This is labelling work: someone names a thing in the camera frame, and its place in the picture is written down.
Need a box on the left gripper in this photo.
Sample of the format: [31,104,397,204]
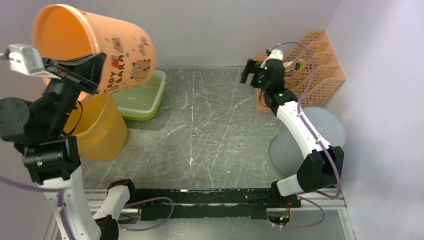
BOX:
[37,50,107,132]

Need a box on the peach capybara plastic bucket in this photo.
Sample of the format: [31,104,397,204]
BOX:
[32,4,157,95]

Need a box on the yellow slotted waste basket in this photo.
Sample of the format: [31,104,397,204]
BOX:
[64,94,128,161]

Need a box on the grey plastic bucket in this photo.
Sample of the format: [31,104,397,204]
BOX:
[268,106,347,178]

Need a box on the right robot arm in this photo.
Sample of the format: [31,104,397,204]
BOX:
[240,58,344,207]

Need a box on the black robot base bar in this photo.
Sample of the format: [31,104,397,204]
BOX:
[124,187,301,221]

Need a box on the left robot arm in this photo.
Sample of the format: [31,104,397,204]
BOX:
[0,48,139,240]

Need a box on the peach plastic desk organizer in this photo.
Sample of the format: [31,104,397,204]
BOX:
[254,30,346,114]

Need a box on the white perforated basket tray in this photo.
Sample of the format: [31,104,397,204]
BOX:
[111,70,167,117]

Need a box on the green plastic basin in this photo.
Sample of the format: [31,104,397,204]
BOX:
[119,86,165,121]

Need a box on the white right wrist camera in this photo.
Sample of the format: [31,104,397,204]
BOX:
[265,48,284,62]

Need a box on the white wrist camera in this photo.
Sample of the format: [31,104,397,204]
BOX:
[265,48,284,62]
[0,43,45,76]

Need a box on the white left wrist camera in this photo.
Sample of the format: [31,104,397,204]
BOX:
[0,43,45,76]

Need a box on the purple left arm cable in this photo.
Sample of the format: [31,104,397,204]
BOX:
[0,175,77,240]

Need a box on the aluminium rail frame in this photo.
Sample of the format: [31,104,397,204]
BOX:
[43,187,357,240]

